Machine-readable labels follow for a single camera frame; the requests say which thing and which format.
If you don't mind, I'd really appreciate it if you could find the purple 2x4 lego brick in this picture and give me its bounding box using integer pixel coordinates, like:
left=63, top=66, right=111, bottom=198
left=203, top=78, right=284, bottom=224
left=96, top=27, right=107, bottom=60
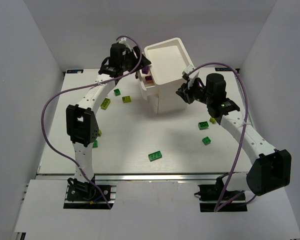
left=144, top=75, right=153, bottom=84

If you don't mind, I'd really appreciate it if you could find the small purple lego brick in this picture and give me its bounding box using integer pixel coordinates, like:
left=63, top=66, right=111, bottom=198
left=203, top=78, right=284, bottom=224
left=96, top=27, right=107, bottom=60
left=141, top=65, right=150, bottom=75

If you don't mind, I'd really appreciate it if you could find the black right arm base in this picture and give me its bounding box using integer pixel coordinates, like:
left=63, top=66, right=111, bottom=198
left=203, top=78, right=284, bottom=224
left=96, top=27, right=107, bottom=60
left=196, top=183, right=248, bottom=213

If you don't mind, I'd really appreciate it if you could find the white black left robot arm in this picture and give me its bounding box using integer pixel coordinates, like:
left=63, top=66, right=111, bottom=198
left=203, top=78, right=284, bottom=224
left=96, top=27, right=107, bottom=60
left=66, top=42, right=151, bottom=183

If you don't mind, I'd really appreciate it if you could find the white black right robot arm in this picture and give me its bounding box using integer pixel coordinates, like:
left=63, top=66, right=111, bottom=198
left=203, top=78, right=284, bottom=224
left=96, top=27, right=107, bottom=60
left=176, top=73, right=292, bottom=196

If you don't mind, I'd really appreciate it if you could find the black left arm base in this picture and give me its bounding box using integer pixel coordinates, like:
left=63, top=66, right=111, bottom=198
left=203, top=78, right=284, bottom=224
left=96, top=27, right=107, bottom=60
left=63, top=177, right=116, bottom=210

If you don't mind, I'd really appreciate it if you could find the white drawer cabinet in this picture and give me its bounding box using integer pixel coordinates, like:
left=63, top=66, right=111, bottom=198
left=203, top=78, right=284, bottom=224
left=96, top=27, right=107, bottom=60
left=140, top=37, right=193, bottom=115

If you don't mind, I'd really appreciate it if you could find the blue right corner label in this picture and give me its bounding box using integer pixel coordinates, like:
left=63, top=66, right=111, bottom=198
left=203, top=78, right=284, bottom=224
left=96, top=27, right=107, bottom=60
left=214, top=67, right=232, bottom=72

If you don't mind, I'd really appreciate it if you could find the blue corner label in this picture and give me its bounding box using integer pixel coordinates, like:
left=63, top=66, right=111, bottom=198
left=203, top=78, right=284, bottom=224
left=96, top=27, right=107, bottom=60
left=66, top=69, right=84, bottom=74
left=214, top=67, right=232, bottom=72

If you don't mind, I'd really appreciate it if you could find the dark green 2x2 lego brick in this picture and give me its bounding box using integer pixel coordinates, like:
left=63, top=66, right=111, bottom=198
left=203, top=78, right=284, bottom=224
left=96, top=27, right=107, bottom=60
left=113, top=89, right=121, bottom=97

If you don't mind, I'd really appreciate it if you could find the green 2x3 lego brick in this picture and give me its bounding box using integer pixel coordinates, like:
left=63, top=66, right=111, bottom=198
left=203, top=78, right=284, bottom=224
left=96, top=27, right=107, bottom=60
left=92, top=140, right=98, bottom=148
left=198, top=121, right=209, bottom=130

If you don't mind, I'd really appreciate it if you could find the lime 2x2 lego brick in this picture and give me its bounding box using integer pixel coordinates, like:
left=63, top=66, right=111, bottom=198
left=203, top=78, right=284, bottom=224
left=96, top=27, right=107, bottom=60
left=122, top=95, right=131, bottom=103

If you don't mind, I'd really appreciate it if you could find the lime 2x4 lego brick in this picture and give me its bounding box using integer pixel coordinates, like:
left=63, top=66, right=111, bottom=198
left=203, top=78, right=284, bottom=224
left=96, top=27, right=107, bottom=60
left=100, top=98, right=111, bottom=110

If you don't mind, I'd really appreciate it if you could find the blue left corner label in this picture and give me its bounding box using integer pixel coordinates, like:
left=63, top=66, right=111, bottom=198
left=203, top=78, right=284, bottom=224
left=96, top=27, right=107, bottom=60
left=66, top=69, right=84, bottom=74

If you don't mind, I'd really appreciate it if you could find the green 2x4 lego brick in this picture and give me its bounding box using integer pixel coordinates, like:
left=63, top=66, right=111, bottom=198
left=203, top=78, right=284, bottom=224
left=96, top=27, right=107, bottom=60
left=148, top=151, right=163, bottom=162

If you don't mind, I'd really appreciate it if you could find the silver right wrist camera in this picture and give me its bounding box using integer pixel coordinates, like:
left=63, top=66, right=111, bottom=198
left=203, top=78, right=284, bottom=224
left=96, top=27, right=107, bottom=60
left=182, top=64, right=195, bottom=80

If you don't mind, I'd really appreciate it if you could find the aluminium table frame rail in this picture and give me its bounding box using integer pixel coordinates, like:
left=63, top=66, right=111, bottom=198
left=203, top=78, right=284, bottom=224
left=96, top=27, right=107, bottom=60
left=233, top=68, right=275, bottom=182

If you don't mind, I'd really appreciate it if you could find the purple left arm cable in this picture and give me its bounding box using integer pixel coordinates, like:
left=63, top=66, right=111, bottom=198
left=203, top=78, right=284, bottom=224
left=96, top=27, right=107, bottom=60
left=41, top=35, right=143, bottom=210

